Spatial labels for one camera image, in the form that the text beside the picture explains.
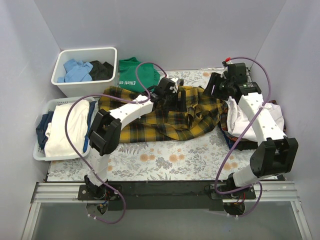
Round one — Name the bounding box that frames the yellow plaid long sleeve shirt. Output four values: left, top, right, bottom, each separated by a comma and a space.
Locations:
98, 84, 229, 144

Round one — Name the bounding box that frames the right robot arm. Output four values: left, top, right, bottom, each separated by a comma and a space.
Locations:
203, 58, 299, 199

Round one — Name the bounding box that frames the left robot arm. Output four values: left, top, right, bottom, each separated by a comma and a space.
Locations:
84, 77, 184, 200

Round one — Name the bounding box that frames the white folded shirt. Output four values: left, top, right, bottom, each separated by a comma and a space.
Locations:
226, 97, 285, 137

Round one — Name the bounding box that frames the green printed shirt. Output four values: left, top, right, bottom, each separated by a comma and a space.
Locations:
118, 57, 160, 93

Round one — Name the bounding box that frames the black garment in bin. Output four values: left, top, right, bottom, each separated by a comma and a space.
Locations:
89, 60, 114, 81

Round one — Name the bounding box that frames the floral tablecloth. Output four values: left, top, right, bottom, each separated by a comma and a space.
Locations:
46, 70, 254, 182

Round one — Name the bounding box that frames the white plastic bin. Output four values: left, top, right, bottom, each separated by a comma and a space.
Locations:
51, 47, 119, 98

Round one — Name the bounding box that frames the light blue shirt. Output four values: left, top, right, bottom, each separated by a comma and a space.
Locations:
57, 58, 93, 83

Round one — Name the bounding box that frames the white folded garment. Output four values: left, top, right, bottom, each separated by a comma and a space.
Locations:
44, 99, 90, 157

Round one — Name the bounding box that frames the navy blue garment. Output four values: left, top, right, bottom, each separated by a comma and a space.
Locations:
36, 111, 54, 150

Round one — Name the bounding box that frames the white laundry basket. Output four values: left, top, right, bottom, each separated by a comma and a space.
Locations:
33, 97, 98, 161

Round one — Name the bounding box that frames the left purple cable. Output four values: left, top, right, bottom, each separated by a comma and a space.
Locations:
64, 61, 173, 225

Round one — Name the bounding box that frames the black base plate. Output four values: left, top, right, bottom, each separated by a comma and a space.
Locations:
77, 180, 256, 211

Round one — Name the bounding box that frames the aluminium frame rail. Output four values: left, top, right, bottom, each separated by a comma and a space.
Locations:
22, 180, 312, 240

